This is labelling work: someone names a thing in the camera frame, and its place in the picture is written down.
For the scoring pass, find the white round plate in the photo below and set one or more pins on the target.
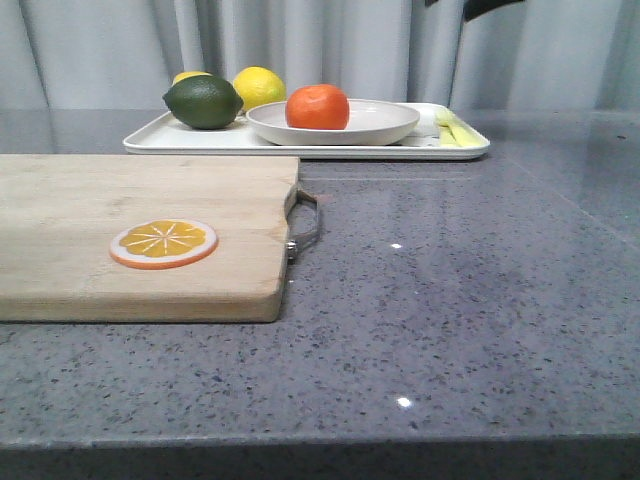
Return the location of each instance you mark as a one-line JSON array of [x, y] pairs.
[[371, 123]]

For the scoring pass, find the orange fruit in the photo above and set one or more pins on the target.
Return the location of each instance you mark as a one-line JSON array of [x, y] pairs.
[[320, 107]]

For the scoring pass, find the white rectangular tray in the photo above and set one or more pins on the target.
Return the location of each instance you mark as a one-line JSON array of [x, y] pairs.
[[167, 135]]

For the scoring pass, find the orange slice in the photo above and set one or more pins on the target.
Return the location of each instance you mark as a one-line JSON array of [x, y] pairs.
[[163, 244]]

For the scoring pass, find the yellow lemon right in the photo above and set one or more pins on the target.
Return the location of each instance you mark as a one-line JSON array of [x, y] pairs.
[[258, 86]]

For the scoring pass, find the yellow lemon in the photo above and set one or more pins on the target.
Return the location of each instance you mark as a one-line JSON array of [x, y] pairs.
[[188, 74], [258, 86]]

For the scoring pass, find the green lime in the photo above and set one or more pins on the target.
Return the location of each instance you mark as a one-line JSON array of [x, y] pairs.
[[205, 102]]

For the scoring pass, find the yellow lemon left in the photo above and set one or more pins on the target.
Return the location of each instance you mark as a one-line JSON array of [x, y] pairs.
[[188, 74]]

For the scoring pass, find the wooden cutting board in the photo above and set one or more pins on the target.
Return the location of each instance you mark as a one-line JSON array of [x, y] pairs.
[[59, 214]]

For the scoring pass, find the grey curtain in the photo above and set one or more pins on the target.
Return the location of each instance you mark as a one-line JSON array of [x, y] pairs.
[[534, 55]]

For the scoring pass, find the metal cutting board handle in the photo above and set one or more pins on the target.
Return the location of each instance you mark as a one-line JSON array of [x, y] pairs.
[[307, 224]]

